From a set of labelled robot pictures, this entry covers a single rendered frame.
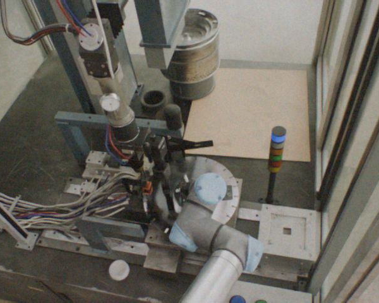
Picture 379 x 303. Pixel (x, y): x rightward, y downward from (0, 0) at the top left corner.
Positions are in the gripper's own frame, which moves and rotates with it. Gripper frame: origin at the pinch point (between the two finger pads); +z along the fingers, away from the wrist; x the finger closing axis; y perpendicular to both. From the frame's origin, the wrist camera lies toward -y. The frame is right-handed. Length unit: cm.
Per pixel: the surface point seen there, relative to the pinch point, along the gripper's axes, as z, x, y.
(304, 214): -2.8, 8.0, -35.8
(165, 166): -9.3, -8.7, 11.0
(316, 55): 47, -73, -74
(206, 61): 32, -62, -13
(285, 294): -12.6, 30.9, -22.8
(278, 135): -16.1, -16.5, -23.5
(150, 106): 29, -40, 13
